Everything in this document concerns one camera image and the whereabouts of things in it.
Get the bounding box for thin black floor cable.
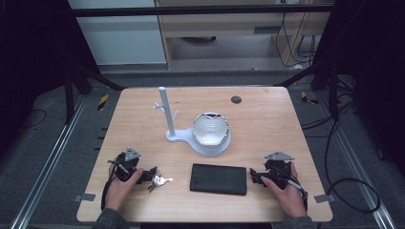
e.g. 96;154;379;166
18;109;48;130

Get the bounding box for wooden desk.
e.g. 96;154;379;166
154;0;333;71

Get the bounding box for left hand-held gripper cable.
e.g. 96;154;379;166
100;159;119;212

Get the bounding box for right hand-held gripper cable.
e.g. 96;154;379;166
280;173;309;212

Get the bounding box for person's right hand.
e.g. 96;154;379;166
260;162;309;219

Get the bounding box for black hanging cables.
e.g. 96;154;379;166
274;11;317;70

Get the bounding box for black horizontal bar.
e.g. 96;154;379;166
70;4;336;17

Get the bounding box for silver keys bunch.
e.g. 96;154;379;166
147;175;175;194

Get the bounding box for black wallet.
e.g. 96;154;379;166
189;163;248;197

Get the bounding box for black metal stand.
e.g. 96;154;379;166
62;61;126;126
281;61;340;120

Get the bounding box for white cabinet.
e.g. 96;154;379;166
67;0;168;67

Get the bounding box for aluminium floor rail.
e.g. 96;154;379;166
11;94;88;229
318;91;397;229

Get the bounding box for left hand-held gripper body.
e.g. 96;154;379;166
108;146;142;183

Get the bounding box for black curtain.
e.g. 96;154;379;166
0;0;100;156
313;0;405;176

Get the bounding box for yellow black striped tape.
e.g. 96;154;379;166
96;94;110;112
300;91;319;106

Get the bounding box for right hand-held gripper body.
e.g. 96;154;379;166
263;151;295;190

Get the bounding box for hand-held gripper cable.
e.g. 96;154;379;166
280;173;309;212
100;159;119;212

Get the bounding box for person's left hand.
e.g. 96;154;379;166
104;166;145;213

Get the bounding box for grey tape piece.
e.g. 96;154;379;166
313;193;337;204
74;193;96;203

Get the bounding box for white cup on stand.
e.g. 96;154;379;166
153;86;233;157

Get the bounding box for silver crinkled bowl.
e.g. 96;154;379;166
191;112;231;147

